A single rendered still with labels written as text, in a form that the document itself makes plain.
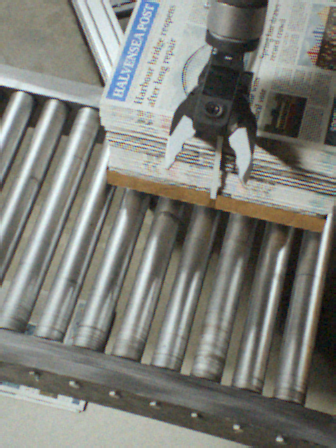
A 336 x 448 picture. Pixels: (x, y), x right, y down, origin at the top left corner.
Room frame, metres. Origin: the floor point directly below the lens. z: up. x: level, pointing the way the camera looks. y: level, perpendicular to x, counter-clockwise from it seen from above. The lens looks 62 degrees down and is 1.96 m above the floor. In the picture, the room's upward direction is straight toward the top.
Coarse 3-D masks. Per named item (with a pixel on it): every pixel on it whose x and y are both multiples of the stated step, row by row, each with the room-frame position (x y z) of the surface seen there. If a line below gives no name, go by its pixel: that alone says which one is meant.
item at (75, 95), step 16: (0, 64) 0.97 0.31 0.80; (0, 80) 0.93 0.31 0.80; (16, 80) 0.93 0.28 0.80; (32, 80) 0.93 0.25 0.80; (48, 80) 0.93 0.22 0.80; (64, 80) 0.93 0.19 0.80; (32, 96) 0.90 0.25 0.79; (48, 96) 0.90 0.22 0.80; (64, 96) 0.90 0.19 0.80; (80, 96) 0.90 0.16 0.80; (96, 96) 0.90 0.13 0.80; (0, 112) 0.92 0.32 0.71; (32, 128) 0.91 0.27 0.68
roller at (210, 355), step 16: (240, 224) 0.63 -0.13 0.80; (256, 224) 0.63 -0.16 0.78; (224, 240) 0.60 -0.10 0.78; (240, 240) 0.59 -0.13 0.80; (224, 256) 0.57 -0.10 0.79; (240, 256) 0.57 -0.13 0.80; (224, 272) 0.54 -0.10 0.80; (240, 272) 0.54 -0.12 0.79; (224, 288) 0.51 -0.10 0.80; (240, 288) 0.51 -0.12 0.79; (208, 304) 0.48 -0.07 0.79; (224, 304) 0.48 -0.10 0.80; (208, 320) 0.45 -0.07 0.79; (224, 320) 0.45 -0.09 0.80; (208, 336) 0.42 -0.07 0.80; (224, 336) 0.43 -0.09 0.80; (208, 352) 0.40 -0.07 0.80; (224, 352) 0.40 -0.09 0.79; (192, 368) 0.38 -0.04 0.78; (208, 368) 0.37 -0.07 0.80; (224, 368) 0.38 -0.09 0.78
